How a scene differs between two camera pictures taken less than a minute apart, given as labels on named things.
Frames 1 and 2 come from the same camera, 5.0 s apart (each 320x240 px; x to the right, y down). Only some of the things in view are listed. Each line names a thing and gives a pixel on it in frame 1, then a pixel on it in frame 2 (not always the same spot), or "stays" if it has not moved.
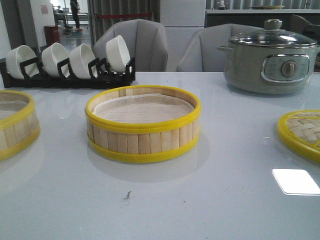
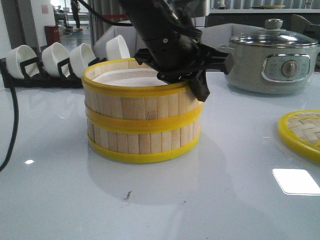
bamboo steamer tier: x=142 y=123 stays
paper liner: x=9 y=107 to x=136 y=77
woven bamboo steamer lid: x=300 y=131 stays
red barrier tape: x=122 y=15 stays
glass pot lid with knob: x=273 y=35 stays
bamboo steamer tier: x=19 y=125 to x=123 y=94
